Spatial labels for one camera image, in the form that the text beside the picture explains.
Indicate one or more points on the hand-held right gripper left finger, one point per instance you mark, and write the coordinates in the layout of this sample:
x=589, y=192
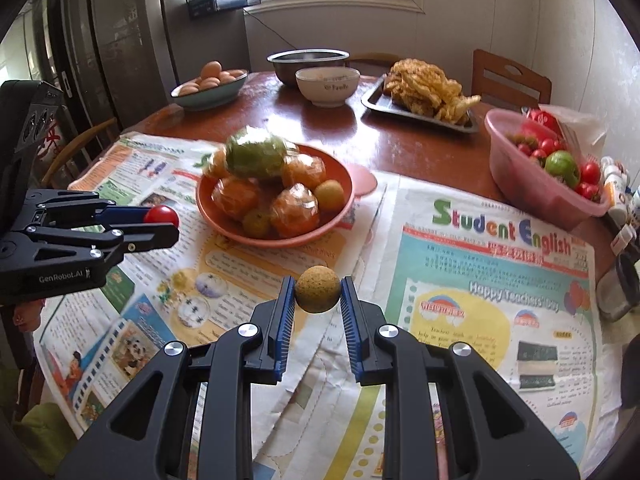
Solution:
x=282, y=330

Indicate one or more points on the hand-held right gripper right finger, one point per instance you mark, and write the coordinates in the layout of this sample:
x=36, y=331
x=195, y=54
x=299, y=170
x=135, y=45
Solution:
x=352, y=330

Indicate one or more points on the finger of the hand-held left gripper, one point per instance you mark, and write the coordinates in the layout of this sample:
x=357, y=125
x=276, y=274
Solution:
x=125, y=214
x=150, y=237

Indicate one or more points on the red tomato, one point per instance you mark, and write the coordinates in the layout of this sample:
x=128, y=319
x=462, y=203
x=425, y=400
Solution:
x=161, y=216

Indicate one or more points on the yellow longan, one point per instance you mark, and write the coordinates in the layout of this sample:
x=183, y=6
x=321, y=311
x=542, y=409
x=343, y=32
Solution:
x=317, y=290
x=330, y=195

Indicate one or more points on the orange animal-shaped plate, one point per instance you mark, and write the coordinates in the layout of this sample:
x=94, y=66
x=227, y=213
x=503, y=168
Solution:
x=216, y=220

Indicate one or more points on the orange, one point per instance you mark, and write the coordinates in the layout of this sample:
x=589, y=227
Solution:
x=302, y=170
x=215, y=162
x=295, y=212
x=235, y=197

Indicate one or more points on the green apple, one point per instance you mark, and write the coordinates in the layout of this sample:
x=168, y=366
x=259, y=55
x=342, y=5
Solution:
x=255, y=157

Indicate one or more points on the newspaper with cartoon figures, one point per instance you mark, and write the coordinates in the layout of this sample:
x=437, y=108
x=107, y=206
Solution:
x=225, y=270

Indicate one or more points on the curved wooden chair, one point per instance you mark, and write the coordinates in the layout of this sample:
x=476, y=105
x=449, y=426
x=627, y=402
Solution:
x=372, y=57
x=80, y=145

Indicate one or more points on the small greenish round fruit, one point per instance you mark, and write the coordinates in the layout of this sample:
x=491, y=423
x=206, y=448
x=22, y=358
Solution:
x=257, y=222

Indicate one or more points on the newspaper with balloon picture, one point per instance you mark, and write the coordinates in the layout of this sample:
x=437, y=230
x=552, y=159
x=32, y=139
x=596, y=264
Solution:
x=475, y=270

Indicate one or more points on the teal enamel bowl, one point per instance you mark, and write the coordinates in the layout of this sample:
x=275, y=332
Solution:
x=210, y=100

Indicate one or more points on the pile of brown eggs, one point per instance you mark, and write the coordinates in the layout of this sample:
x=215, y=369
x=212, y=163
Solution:
x=210, y=75

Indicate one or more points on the dark grey refrigerator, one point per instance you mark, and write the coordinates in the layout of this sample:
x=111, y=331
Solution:
x=115, y=50

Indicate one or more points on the stainless steel bowl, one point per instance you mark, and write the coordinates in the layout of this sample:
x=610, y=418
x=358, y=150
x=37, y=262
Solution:
x=285, y=72

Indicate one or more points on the black box on windowsill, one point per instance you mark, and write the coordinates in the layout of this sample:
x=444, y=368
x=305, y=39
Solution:
x=202, y=7

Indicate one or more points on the pink plastic container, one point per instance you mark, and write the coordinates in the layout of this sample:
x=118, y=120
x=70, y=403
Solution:
x=520, y=185

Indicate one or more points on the grey metal tray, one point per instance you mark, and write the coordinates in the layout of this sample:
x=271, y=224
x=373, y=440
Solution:
x=380, y=102

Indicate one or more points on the white ceramic bowl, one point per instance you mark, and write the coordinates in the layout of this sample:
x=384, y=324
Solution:
x=327, y=92

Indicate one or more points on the pile of fried food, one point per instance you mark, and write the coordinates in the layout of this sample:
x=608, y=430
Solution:
x=425, y=87

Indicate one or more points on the green round fruit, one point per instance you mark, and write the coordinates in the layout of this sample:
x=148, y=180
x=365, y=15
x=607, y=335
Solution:
x=562, y=167

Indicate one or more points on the red plastic bag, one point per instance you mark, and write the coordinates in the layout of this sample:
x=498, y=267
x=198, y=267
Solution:
x=542, y=120

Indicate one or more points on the pile of cherry tomatoes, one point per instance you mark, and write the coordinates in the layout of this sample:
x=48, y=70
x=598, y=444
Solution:
x=590, y=172

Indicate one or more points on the white medicine bottle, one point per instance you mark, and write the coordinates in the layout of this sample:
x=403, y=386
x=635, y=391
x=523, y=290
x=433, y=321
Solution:
x=616, y=202

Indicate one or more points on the small white bottle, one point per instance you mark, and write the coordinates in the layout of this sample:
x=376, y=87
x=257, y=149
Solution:
x=611, y=166

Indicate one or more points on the white plastic bag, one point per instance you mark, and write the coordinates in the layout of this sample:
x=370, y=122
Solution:
x=582, y=127

